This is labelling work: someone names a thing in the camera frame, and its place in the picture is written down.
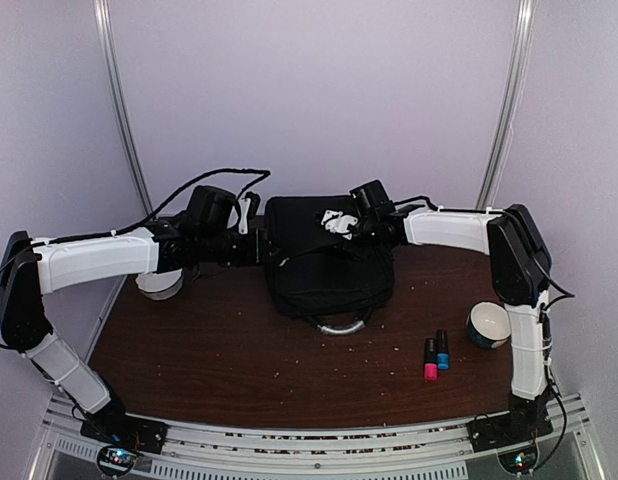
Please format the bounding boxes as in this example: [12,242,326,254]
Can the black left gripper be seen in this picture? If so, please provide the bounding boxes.
[199,227,284,267]

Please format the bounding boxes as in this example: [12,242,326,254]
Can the black student backpack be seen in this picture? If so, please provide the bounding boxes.
[263,195,395,335]

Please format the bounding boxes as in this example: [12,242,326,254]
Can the blue capped black highlighter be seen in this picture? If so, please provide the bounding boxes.
[436,329,450,371]

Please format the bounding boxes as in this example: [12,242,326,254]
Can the pink capped black highlighter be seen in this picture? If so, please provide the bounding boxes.
[424,338,438,381]

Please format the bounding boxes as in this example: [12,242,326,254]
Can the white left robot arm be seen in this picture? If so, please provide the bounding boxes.
[0,218,264,444]

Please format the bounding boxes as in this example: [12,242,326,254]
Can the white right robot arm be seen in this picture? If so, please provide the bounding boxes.
[322,196,558,442]

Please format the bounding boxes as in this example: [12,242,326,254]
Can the blue white ceramic bowl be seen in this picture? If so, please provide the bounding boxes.
[466,302,511,350]

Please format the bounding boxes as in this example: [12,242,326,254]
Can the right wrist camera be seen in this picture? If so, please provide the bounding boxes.
[350,180,396,221]

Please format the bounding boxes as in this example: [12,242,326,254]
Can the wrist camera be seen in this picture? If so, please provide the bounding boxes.
[350,180,396,221]
[183,185,236,237]

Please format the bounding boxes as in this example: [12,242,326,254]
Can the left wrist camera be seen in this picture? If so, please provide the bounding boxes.
[183,185,236,237]

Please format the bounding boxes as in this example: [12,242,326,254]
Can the left aluminium corner post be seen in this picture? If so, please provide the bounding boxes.
[93,0,153,215]

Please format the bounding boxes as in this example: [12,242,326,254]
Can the aluminium corner post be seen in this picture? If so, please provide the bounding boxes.
[475,0,537,210]
[93,0,153,215]

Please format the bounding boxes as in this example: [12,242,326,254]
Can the right aluminium corner post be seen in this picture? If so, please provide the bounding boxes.
[475,0,537,210]

